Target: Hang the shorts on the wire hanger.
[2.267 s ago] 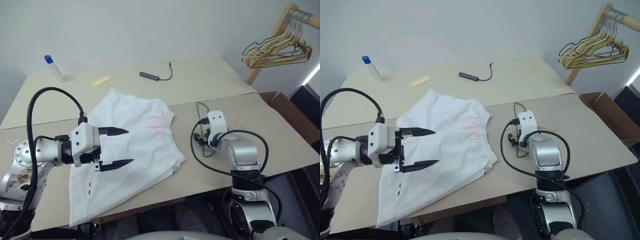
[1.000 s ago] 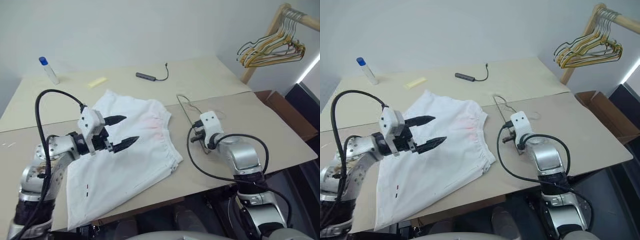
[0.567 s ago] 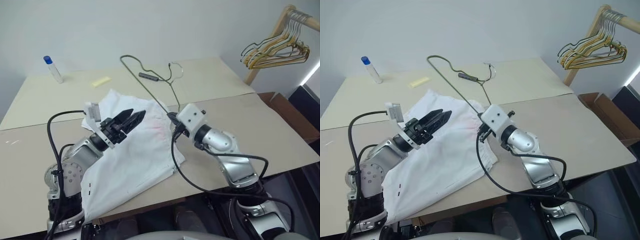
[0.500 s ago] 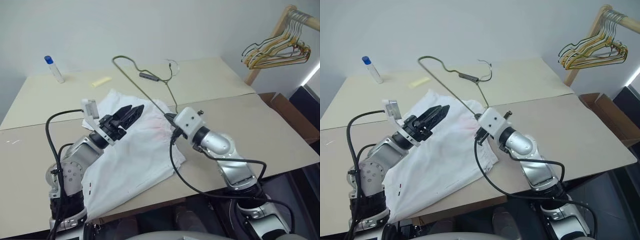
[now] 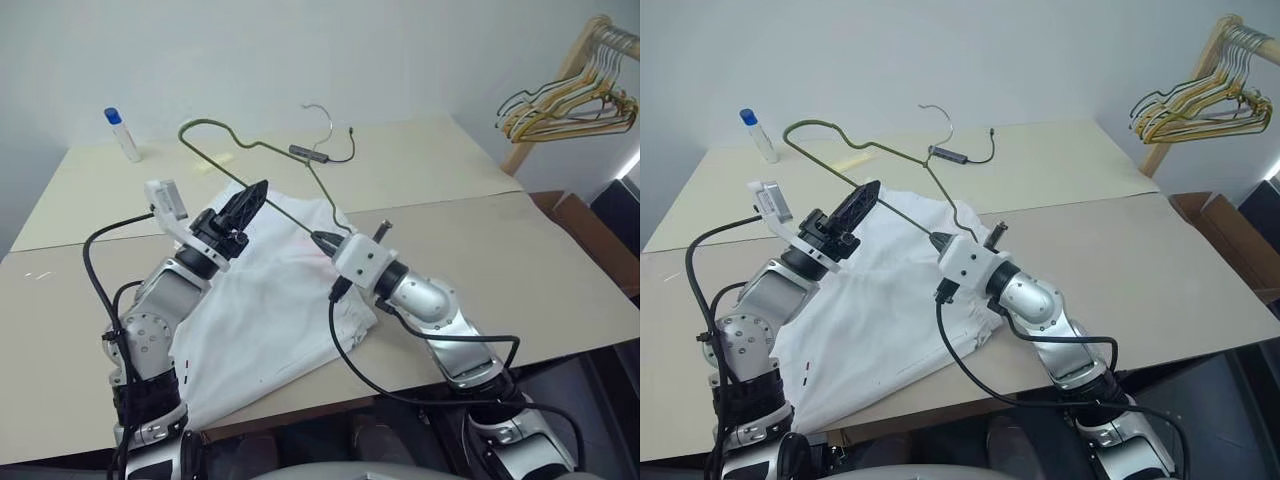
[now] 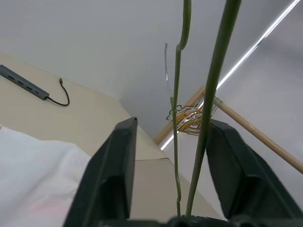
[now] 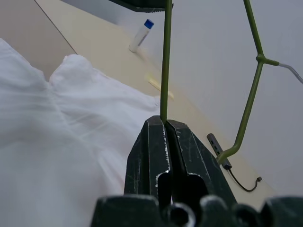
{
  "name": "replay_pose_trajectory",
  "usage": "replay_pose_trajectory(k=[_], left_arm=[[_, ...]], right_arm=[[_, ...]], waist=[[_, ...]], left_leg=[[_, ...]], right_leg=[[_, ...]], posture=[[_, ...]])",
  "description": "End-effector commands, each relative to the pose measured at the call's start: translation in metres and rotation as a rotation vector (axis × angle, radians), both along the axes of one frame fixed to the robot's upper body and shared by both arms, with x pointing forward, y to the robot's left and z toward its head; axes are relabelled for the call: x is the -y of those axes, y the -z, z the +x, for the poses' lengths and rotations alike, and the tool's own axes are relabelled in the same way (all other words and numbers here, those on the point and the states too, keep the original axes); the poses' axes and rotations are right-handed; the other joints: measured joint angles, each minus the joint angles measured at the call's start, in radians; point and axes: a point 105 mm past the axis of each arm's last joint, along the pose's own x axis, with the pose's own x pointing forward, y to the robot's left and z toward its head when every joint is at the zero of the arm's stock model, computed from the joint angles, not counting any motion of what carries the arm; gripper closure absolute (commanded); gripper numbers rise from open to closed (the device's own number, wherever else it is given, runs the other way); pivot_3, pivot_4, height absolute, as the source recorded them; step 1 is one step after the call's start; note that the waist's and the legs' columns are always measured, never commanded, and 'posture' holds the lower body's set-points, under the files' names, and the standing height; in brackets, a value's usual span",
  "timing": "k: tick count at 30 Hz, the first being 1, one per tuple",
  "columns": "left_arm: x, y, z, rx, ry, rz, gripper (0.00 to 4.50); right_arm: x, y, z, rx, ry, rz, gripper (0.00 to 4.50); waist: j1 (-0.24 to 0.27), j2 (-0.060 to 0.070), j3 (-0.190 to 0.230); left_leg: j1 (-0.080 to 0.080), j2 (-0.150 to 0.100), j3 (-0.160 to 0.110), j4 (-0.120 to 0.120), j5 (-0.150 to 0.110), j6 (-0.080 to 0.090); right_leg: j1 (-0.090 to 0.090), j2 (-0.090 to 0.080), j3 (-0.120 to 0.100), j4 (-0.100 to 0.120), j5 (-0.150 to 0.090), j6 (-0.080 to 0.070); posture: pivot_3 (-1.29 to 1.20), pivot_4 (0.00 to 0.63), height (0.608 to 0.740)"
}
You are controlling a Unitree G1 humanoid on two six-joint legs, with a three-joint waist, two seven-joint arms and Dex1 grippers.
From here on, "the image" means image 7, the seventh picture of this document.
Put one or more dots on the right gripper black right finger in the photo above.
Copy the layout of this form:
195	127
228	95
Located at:
196	156

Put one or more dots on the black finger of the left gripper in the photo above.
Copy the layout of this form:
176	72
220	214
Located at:
144	5

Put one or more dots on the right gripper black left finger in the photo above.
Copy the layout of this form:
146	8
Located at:
144	160

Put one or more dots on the white shorts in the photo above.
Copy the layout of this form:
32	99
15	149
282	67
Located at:
52	132

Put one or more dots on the grey USB hub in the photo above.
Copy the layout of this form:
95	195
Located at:
216	147

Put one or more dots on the white bottle with blue cap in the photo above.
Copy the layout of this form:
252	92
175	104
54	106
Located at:
141	35

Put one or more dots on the pale yellow stick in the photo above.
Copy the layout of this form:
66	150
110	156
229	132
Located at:
155	82

